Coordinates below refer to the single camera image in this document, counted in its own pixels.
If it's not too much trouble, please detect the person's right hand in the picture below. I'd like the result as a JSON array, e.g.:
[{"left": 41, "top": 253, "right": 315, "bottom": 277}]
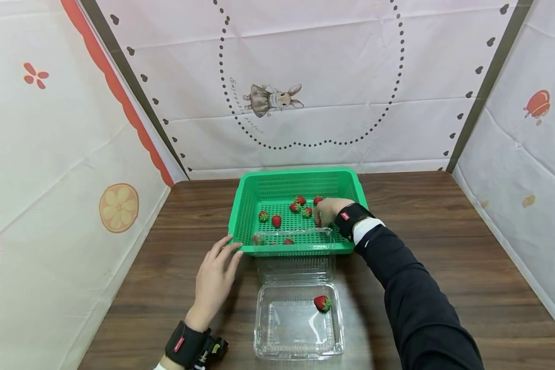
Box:
[{"left": 313, "top": 198, "right": 356, "bottom": 229}]

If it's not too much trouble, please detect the group of red strawberries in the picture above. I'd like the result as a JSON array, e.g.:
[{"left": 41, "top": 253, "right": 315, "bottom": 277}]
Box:
[{"left": 252, "top": 195, "right": 324, "bottom": 246}]

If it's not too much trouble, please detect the clear plastic clamshell container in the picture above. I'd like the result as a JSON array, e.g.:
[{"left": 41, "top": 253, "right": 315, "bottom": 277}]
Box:
[{"left": 253, "top": 228, "right": 346, "bottom": 361}]

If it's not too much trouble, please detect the person's left hand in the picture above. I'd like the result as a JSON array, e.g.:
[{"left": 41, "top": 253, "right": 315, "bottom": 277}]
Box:
[{"left": 185, "top": 234, "right": 245, "bottom": 331}]

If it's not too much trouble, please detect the person's left forearm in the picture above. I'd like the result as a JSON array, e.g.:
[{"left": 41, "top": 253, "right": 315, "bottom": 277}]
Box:
[{"left": 153, "top": 356, "right": 186, "bottom": 370}]

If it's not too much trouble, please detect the black wrist band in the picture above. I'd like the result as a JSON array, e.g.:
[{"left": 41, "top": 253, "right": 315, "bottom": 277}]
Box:
[
  {"left": 334, "top": 203, "right": 376, "bottom": 243},
  {"left": 165, "top": 321, "right": 229, "bottom": 370}
]

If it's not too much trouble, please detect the person's right forearm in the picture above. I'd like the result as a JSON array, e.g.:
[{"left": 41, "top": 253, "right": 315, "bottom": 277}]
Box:
[{"left": 353, "top": 218, "right": 486, "bottom": 370}]

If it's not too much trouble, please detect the green plastic mesh basket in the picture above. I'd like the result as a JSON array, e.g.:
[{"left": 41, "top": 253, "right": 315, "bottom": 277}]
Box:
[{"left": 227, "top": 168, "right": 370, "bottom": 257}]

